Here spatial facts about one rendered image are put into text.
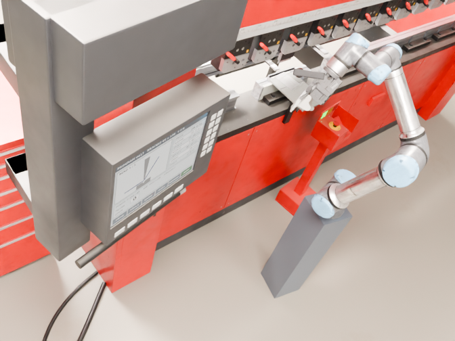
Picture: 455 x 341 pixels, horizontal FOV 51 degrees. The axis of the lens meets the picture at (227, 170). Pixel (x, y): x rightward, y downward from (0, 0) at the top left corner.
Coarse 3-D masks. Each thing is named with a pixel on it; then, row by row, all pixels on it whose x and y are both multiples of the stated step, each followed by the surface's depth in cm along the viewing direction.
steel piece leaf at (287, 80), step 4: (284, 76) 254; (288, 76) 255; (280, 80) 252; (284, 80) 252; (288, 80) 253; (292, 80) 254; (284, 84) 250; (288, 84) 251; (292, 84) 252; (296, 84) 252; (300, 84) 250; (292, 88) 249; (296, 88) 250
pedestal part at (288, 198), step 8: (288, 184) 326; (296, 184) 328; (280, 192) 322; (288, 192) 321; (312, 192) 326; (280, 200) 326; (288, 200) 320; (296, 200) 318; (288, 208) 324; (296, 208) 319
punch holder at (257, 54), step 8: (272, 32) 217; (280, 32) 222; (256, 40) 217; (264, 40) 217; (272, 40) 221; (280, 40) 225; (256, 48) 219; (272, 48) 225; (248, 56) 225; (256, 56) 222; (264, 56) 226; (272, 56) 231
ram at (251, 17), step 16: (256, 0) 193; (272, 0) 200; (288, 0) 207; (304, 0) 215; (320, 0) 223; (336, 0) 232; (352, 0) 242; (384, 0) 264; (256, 16) 201; (272, 16) 208; (288, 16) 216; (320, 16) 234; (256, 32) 209
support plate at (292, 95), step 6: (276, 78) 252; (294, 78) 256; (300, 78) 257; (276, 84) 249; (282, 84) 250; (306, 84) 255; (282, 90) 246; (288, 90) 248; (294, 90) 249; (300, 90) 250; (288, 96) 244; (294, 96) 245; (294, 102) 242; (312, 102) 245
